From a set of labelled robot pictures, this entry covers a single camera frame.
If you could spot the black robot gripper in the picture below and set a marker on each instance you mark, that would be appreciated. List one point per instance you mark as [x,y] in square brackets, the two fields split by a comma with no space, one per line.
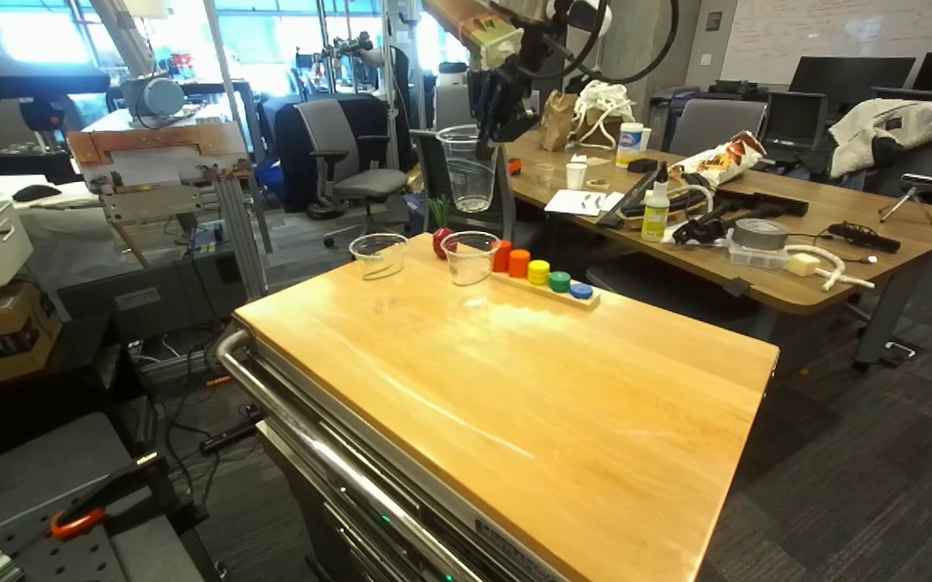
[499,106]

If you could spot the clear plastic cup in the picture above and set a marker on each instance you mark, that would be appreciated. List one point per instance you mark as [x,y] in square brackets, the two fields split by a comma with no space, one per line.
[379,252]
[466,170]

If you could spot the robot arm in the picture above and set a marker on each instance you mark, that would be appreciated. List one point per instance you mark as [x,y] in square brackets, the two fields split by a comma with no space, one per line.
[527,42]

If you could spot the white pill bottle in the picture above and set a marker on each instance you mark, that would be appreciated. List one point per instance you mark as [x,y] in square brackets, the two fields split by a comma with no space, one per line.
[576,173]

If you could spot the white paper sheet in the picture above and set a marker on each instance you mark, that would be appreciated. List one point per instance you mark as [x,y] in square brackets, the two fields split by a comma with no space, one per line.
[585,203]

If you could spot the red stacking block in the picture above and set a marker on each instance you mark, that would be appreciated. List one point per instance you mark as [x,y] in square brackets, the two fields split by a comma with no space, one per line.
[499,252]

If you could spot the red round clip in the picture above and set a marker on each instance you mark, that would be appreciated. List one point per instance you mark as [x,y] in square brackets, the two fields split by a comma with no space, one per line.
[441,242]

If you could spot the orange stacking block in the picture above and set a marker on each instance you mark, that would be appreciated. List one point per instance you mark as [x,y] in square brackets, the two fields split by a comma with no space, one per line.
[520,262]

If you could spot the yellow stacking block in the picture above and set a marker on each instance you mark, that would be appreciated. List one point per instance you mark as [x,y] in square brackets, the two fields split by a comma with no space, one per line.
[540,273]

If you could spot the grey office chair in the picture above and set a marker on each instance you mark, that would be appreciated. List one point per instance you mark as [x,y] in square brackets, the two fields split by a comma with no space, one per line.
[342,177]

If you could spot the green liquid bottle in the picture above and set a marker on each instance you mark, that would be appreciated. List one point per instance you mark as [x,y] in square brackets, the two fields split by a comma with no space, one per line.
[654,212]

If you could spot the green stacking block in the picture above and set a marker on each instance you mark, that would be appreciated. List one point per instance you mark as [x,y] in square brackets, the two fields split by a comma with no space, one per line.
[557,283]

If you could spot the blue stacking block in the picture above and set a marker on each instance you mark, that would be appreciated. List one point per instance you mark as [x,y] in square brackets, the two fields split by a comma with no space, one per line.
[581,290]

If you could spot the snack chip bag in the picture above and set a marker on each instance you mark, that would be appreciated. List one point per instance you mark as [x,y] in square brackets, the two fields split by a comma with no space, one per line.
[720,162]

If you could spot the black computer monitor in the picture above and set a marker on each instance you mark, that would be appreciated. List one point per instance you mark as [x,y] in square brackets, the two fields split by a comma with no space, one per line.
[848,80]

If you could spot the steel tool cart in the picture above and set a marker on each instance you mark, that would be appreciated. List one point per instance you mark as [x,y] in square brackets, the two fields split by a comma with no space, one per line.
[475,535]

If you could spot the white cloth on chair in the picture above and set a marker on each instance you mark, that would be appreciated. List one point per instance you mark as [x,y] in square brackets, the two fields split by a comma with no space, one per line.
[904,123]

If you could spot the wooden office desk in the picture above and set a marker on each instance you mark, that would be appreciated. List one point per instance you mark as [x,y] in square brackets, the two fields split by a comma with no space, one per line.
[832,249]

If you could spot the grey duct tape roll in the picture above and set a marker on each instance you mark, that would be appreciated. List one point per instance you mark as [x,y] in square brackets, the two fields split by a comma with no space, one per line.
[760,233]

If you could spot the chrome cart handle bar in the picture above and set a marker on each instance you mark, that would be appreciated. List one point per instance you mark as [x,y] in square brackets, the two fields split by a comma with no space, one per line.
[363,510]

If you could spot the orange handled clamp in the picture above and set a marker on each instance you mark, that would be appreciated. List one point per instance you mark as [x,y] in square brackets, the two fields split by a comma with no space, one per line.
[93,510]

